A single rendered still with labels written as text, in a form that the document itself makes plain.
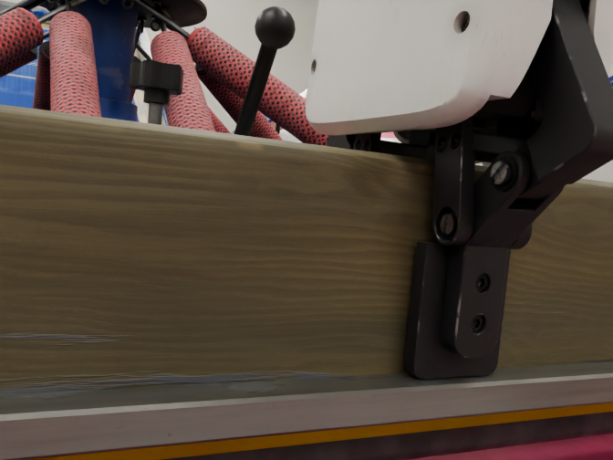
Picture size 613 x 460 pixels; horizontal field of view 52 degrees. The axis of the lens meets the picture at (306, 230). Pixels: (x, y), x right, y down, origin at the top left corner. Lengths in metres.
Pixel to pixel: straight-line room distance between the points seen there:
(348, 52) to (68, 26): 0.64
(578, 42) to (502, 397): 0.10
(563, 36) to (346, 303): 0.09
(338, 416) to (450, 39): 0.10
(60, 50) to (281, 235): 0.63
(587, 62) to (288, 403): 0.11
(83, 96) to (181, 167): 0.54
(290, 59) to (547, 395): 4.59
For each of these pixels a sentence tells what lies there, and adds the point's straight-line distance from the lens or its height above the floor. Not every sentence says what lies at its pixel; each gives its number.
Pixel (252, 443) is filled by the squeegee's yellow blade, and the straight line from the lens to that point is 0.19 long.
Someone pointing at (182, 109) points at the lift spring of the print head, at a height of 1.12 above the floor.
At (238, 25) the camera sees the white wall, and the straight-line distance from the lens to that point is 4.65.
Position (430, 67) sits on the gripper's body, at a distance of 0.17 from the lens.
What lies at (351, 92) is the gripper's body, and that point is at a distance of 0.20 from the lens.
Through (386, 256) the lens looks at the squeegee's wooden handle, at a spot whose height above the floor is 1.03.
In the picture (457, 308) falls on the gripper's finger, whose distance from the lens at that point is 0.18.
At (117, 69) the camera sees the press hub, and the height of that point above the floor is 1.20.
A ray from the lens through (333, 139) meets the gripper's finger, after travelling 0.26.
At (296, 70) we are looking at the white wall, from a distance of 4.77.
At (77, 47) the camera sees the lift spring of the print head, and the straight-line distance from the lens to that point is 0.78.
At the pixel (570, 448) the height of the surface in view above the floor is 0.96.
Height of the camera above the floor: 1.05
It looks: 4 degrees down
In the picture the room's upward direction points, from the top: 5 degrees clockwise
